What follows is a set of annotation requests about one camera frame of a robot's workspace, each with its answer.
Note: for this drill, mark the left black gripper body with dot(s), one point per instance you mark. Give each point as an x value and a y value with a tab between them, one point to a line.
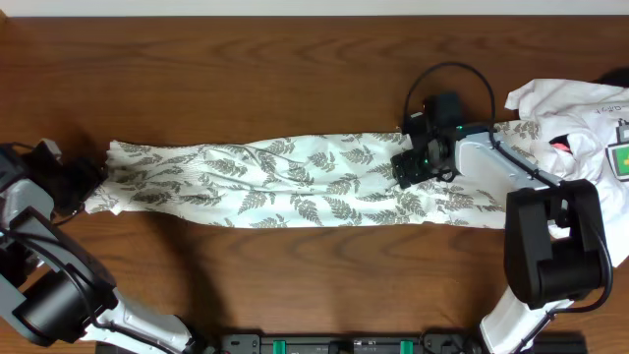
73	183

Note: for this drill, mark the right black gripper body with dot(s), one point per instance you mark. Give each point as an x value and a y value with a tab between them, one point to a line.
421	166

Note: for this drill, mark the white fern-print dress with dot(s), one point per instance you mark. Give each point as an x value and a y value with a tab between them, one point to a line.
305	181

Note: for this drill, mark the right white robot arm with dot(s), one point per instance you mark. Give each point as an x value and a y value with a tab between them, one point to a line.
556	258

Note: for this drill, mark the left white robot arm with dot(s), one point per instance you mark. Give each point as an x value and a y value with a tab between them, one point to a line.
52	289

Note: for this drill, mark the white t-shirt with pixel graphic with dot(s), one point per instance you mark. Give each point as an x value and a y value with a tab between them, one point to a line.
577	130

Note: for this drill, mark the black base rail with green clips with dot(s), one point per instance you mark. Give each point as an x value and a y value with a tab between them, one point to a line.
431	342

